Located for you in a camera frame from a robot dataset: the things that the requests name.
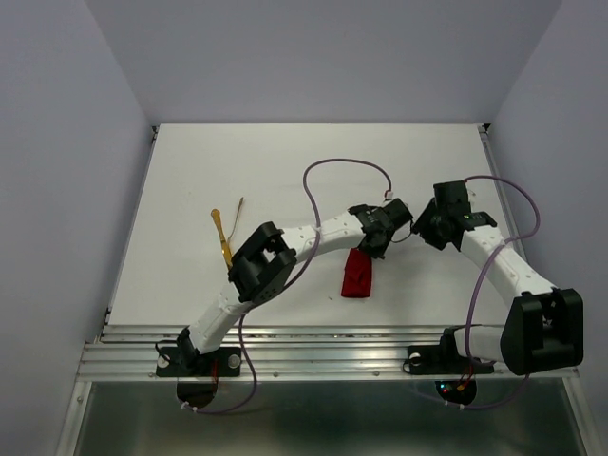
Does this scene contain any red cloth napkin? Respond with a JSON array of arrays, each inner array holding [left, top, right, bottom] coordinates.
[[341, 249, 372, 299]]

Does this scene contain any gold knife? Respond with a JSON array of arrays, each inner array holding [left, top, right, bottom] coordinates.
[[210, 208, 233, 271]]

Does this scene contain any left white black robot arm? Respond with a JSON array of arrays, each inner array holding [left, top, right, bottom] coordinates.
[[177, 199, 413, 374]]

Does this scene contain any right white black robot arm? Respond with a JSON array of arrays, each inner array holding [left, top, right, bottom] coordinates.
[[408, 180, 584, 375]]

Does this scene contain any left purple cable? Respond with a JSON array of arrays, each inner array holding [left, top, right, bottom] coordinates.
[[181, 158, 395, 413]]

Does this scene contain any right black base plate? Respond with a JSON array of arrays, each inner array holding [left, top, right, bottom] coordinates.
[[403, 345, 494, 375]]

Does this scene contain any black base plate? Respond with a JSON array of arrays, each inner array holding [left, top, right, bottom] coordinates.
[[155, 346, 242, 378], [403, 345, 494, 375]]

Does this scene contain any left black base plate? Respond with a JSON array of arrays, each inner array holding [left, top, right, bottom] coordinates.
[[155, 346, 242, 378]]

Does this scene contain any aluminium mounting rail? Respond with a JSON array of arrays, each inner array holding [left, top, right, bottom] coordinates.
[[75, 325, 581, 381]]

